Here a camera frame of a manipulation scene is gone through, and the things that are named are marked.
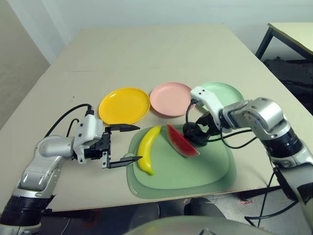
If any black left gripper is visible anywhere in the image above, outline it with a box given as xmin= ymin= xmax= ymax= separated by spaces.
xmin=84 ymin=123 xmax=143 ymax=170

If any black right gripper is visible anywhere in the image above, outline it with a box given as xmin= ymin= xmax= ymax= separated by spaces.
xmin=189 ymin=111 xmax=220 ymax=147

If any dark green toy avocado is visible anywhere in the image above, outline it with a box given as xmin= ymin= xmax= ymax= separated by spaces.
xmin=182 ymin=122 xmax=208 ymax=147

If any yellow toy banana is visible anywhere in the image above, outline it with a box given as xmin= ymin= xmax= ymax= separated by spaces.
xmin=137 ymin=125 xmax=162 ymax=176

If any red toy watermelon slice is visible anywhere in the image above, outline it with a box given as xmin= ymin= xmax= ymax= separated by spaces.
xmin=166 ymin=123 xmax=201 ymax=159

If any yellow plastic plate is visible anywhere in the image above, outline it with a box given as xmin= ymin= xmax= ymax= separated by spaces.
xmin=98 ymin=87 xmax=151 ymax=125

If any pink plastic plate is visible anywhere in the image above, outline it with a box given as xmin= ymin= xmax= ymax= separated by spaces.
xmin=149 ymin=82 xmax=194 ymax=118

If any mint green plastic plate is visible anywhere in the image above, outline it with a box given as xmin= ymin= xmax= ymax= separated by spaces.
xmin=195 ymin=81 xmax=245 ymax=116

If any green cutting board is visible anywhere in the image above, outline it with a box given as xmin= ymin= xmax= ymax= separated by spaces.
xmin=123 ymin=124 xmax=237 ymax=199

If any grey left robot leg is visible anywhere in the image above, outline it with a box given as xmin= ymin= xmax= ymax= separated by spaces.
xmin=129 ymin=203 xmax=161 ymax=230

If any grey robot leg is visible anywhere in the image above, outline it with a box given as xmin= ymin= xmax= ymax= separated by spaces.
xmin=129 ymin=203 xmax=161 ymax=230
xmin=184 ymin=197 xmax=222 ymax=218

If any grey right robot leg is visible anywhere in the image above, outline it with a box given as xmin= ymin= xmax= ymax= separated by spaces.
xmin=184 ymin=197 xmax=222 ymax=218

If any grey-green robot torso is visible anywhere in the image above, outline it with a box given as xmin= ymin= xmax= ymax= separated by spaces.
xmin=127 ymin=215 xmax=277 ymax=235

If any black floor mat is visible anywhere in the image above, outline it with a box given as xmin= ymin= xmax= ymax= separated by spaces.
xmin=261 ymin=57 xmax=313 ymax=103

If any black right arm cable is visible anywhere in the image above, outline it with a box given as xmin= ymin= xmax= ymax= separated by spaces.
xmin=182 ymin=97 xmax=282 ymax=228

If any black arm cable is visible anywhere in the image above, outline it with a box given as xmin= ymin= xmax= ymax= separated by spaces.
xmin=44 ymin=104 xmax=95 ymax=138
xmin=182 ymin=97 xmax=282 ymax=228

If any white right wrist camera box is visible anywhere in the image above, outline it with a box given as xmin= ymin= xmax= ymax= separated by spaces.
xmin=190 ymin=86 xmax=224 ymax=128

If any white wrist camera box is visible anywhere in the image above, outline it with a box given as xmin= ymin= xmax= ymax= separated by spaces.
xmin=190 ymin=86 xmax=224 ymax=128
xmin=73 ymin=114 xmax=103 ymax=164

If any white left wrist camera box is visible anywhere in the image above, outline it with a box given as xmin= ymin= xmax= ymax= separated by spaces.
xmin=73 ymin=114 xmax=103 ymax=164

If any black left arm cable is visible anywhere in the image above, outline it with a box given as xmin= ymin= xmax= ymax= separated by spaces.
xmin=44 ymin=104 xmax=95 ymax=138

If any beige side table black frame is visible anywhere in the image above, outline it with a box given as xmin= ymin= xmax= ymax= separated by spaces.
xmin=255 ymin=22 xmax=313 ymax=61

